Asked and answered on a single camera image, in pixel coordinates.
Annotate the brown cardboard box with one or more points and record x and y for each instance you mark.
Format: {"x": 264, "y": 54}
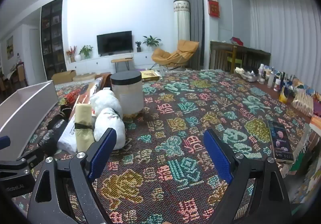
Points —
{"x": 62, "y": 77}

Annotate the white television cabinet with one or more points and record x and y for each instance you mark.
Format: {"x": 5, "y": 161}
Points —
{"x": 100, "y": 63}

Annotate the wooden side table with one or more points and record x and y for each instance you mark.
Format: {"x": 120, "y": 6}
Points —
{"x": 121, "y": 59}

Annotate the round beige floor cushion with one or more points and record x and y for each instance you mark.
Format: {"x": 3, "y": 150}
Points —
{"x": 84, "y": 78}

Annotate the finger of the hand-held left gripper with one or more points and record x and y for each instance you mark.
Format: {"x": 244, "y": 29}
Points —
{"x": 5, "y": 142}
{"x": 32, "y": 160}

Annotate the dark wooden desk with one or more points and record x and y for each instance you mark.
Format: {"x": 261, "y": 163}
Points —
{"x": 250, "y": 51}

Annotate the white round vase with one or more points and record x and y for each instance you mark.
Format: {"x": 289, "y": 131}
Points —
{"x": 77, "y": 58}

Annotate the small potted plant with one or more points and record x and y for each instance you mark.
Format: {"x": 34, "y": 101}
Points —
{"x": 138, "y": 45}

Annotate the row of cosmetic bottles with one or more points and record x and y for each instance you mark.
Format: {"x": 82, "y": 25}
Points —
{"x": 275, "y": 81}

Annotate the framed wall painting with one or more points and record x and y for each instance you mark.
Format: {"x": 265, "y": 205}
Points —
{"x": 10, "y": 48}

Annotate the white wipes packet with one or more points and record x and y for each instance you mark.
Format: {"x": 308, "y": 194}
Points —
{"x": 67, "y": 138}

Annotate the patterned woven blanket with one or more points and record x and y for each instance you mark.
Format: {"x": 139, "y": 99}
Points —
{"x": 175, "y": 138}

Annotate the wooden dining chair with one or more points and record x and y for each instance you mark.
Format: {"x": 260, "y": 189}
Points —
{"x": 21, "y": 73}

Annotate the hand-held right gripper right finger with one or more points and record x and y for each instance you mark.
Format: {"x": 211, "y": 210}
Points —
{"x": 217, "y": 153}

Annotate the yellow cloth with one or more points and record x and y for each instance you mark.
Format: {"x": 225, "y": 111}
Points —
{"x": 84, "y": 116}

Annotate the grey curtain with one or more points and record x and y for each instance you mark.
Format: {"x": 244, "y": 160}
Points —
{"x": 195, "y": 13}

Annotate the red flowers in vase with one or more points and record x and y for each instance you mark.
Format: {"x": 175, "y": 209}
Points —
{"x": 72, "y": 53}

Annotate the red item on desk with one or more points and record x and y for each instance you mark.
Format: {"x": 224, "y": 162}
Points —
{"x": 237, "y": 41}

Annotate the phone case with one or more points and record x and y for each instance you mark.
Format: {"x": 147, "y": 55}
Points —
{"x": 96, "y": 86}

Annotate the black flat television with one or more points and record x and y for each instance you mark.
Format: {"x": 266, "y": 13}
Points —
{"x": 114, "y": 42}

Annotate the large leafy potted plant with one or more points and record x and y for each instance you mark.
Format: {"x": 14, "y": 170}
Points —
{"x": 151, "y": 40}

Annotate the yellow and black box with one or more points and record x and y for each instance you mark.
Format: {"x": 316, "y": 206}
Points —
{"x": 286, "y": 96}

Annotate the dark glass display cabinet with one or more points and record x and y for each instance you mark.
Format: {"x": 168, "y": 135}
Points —
{"x": 52, "y": 38}

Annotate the clear jar with black lid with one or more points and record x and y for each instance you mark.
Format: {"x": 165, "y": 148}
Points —
{"x": 130, "y": 96}

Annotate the red woven ornament ball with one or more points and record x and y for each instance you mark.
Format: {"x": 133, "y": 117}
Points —
{"x": 72, "y": 97}

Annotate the red wall decoration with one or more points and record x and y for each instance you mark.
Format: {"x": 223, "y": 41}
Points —
{"x": 213, "y": 8}

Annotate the black soft pouch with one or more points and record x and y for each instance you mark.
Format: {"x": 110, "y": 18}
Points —
{"x": 56, "y": 126}

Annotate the beige ribbed pack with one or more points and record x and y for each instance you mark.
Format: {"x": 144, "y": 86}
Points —
{"x": 303, "y": 104}

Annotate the white sheer curtain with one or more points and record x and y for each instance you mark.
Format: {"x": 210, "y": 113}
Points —
{"x": 280, "y": 28}

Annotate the yellow flat box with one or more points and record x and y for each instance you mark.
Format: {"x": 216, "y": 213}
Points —
{"x": 150, "y": 76}

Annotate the orange lounge chair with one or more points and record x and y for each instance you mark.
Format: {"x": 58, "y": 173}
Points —
{"x": 185, "y": 47}

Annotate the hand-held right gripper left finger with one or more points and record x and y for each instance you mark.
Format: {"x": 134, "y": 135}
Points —
{"x": 104, "y": 148}

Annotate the wooden chair with green seat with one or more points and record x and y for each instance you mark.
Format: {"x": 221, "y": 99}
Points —
{"x": 232, "y": 59}

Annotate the white tower air conditioner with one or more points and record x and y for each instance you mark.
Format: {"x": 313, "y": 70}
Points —
{"x": 181, "y": 23}

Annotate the white cardboard box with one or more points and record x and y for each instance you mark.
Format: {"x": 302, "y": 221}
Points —
{"x": 25, "y": 113}

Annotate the silver bowl of small items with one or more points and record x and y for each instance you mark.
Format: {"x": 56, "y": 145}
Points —
{"x": 247, "y": 76}

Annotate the green potted plant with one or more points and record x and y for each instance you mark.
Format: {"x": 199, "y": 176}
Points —
{"x": 86, "y": 51}

